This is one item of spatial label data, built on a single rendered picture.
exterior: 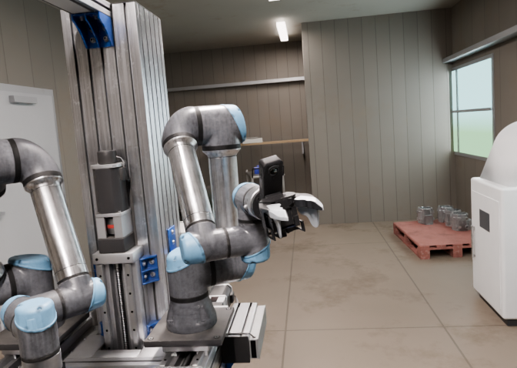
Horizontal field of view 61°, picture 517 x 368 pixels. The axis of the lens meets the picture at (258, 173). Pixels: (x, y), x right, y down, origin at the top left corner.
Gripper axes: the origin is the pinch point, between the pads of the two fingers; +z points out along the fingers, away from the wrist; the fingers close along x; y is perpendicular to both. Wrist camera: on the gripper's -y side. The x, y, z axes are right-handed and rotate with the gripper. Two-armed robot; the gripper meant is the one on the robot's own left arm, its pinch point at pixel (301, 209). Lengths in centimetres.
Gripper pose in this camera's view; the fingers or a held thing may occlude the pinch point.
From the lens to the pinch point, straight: 81.3
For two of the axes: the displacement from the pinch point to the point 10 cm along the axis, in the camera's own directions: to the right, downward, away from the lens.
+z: 3.4, 0.8, -9.4
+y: 2.0, 9.7, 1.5
